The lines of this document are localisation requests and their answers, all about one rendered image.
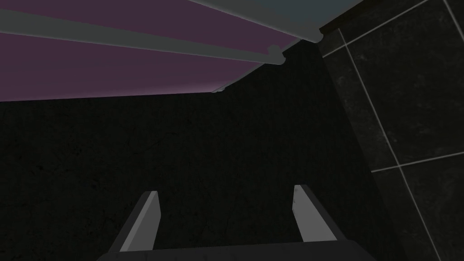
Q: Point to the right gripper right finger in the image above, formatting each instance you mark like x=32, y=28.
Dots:
x=312, y=221

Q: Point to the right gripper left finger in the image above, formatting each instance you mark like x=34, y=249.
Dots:
x=142, y=226

